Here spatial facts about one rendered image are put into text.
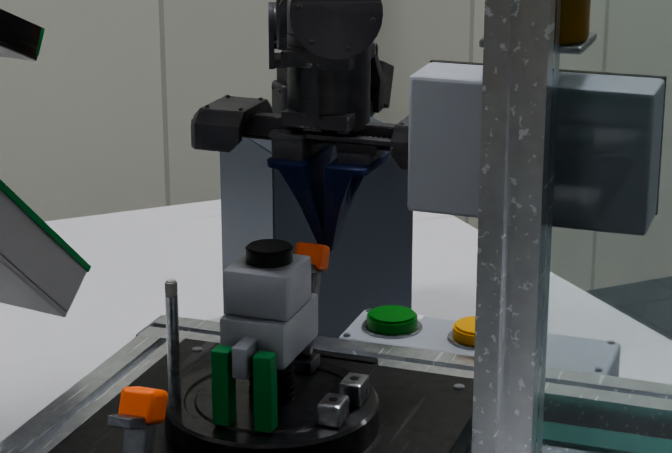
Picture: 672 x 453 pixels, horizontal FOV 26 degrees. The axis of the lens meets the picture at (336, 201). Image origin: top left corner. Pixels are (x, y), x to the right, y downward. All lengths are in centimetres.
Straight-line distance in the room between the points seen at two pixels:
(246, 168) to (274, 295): 45
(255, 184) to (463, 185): 61
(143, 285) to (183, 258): 9
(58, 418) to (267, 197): 36
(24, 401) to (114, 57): 207
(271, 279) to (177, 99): 248
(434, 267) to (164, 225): 35
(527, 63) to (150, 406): 27
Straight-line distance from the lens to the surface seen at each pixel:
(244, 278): 90
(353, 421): 93
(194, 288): 153
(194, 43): 336
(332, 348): 112
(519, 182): 68
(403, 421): 97
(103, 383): 107
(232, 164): 137
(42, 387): 132
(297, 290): 91
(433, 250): 165
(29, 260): 107
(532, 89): 67
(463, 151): 72
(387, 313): 115
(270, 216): 129
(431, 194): 73
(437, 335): 114
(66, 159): 333
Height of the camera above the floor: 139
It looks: 17 degrees down
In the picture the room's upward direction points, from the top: straight up
